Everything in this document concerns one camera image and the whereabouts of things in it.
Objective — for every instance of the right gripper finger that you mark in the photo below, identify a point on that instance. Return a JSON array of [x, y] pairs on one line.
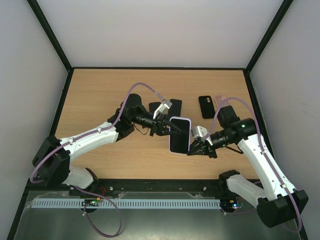
[[198, 151], [196, 144]]

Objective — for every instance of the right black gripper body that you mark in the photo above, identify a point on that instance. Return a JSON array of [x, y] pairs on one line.
[[207, 147]]

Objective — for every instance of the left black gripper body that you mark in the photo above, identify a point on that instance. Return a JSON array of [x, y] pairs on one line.
[[157, 124]]

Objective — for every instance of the dark green phone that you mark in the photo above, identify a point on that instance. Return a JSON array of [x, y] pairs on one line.
[[176, 108]]

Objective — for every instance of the lilac phone case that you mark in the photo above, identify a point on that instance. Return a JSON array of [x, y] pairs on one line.
[[180, 135]]

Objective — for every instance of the black phone case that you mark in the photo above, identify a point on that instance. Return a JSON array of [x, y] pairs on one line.
[[206, 107]]

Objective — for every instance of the pink phone case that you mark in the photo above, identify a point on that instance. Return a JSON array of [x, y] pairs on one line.
[[221, 100]]

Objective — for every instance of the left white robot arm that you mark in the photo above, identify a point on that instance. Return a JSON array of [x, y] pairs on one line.
[[53, 161]]

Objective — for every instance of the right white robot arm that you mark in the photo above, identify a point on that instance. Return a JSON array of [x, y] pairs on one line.
[[277, 200]]

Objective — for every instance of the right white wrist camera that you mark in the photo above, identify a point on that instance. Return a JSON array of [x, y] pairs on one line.
[[199, 132]]

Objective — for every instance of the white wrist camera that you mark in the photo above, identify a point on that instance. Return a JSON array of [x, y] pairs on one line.
[[165, 105], [199, 132]]

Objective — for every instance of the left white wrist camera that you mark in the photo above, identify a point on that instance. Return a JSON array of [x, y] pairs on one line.
[[165, 105]]

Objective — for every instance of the grey slotted cable duct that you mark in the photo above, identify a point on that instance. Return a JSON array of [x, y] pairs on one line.
[[73, 203]]

